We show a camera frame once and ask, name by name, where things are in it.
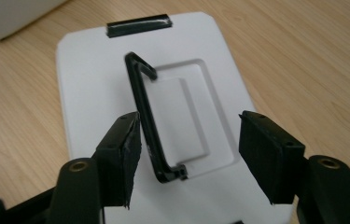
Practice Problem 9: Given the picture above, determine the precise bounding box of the black case latch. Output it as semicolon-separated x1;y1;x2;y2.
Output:
105;13;174;39

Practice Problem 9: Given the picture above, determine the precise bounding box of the black case handle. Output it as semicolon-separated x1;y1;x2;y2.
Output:
123;51;189;184

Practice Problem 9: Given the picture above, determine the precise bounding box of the white plastic box lid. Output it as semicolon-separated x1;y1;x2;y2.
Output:
55;11;296;224

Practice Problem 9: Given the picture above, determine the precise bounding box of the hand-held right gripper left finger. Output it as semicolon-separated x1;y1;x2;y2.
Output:
91;111;143;210

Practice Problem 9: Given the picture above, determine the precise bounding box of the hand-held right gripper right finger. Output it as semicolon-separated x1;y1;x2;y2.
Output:
238;109;307;205

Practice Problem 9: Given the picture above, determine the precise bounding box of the white box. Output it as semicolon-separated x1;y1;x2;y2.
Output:
0;0;68;42

